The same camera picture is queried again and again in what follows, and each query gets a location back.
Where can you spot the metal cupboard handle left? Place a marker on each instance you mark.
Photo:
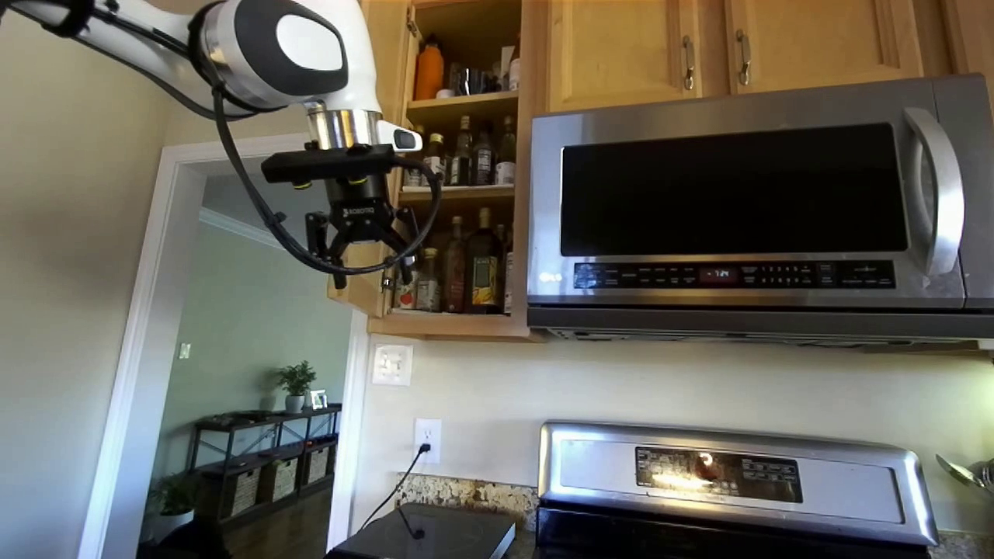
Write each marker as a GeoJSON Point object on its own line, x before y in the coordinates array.
{"type": "Point", "coordinates": [687, 73]}

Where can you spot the dark console shelf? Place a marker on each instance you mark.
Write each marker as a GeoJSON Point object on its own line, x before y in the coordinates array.
{"type": "Point", "coordinates": [249, 462]}

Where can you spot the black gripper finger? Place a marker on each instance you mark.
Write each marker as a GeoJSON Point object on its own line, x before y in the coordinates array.
{"type": "Point", "coordinates": [403, 290]}

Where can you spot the orange bottle top shelf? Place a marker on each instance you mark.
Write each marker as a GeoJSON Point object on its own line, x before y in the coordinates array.
{"type": "Point", "coordinates": [431, 73]}

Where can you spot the black box on counter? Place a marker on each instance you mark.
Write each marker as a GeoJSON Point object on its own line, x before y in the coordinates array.
{"type": "Point", "coordinates": [432, 532]}

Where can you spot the metal cupboard handle right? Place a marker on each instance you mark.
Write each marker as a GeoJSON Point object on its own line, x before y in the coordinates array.
{"type": "Point", "coordinates": [744, 56]}

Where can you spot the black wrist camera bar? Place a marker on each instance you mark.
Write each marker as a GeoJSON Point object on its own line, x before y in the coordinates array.
{"type": "Point", "coordinates": [329, 166]}

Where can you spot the wooden cupboard door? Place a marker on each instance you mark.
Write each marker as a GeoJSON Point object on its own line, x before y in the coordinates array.
{"type": "Point", "coordinates": [823, 42]}
{"type": "Point", "coordinates": [618, 51]}
{"type": "Point", "coordinates": [392, 49]}

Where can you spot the stainless steel stove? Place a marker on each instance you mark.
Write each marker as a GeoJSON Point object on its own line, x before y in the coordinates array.
{"type": "Point", "coordinates": [666, 493]}

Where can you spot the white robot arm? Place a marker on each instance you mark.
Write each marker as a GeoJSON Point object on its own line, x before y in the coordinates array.
{"type": "Point", "coordinates": [252, 56]}

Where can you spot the dark glass bottle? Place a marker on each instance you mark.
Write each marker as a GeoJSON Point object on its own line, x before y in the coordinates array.
{"type": "Point", "coordinates": [454, 268]}

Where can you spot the white wall outlet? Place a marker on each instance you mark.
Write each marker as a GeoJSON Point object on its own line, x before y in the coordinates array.
{"type": "Point", "coordinates": [431, 438]}

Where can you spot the stainless steel microwave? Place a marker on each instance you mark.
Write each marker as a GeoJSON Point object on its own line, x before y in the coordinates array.
{"type": "Point", "coordinates": [827, 217]}

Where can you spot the metal utensil at right edge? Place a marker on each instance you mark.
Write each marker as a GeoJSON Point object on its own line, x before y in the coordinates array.
{"type": "Point", "coordinates": [975, 476]}

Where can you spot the white door frame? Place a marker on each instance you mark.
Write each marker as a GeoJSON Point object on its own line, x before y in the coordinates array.
{"type": "Point", "coordinates": [152, 338]}

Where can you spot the white light switch plate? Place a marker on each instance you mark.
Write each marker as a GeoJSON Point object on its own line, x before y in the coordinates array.
{"type": "Point", "coordinates": [392, 365]}

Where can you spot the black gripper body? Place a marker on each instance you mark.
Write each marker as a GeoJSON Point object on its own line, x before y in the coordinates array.
{"type": "Point", "coordinates": [359, 211]}

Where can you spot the small potted green plant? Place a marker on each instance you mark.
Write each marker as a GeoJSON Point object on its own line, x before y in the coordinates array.
{"type": "Point", "coordinates": [298, 383]}

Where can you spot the metal cupboard handle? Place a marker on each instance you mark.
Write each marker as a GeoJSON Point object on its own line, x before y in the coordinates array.
{"type": "Point", "coordinates": [687, 73]}
{"type": "Point", "coordinates": [744, 56]}

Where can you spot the yellow label bottle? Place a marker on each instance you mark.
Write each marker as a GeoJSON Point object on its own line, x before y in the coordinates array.
{"type": "Point", "coordinates": [485, 268]}

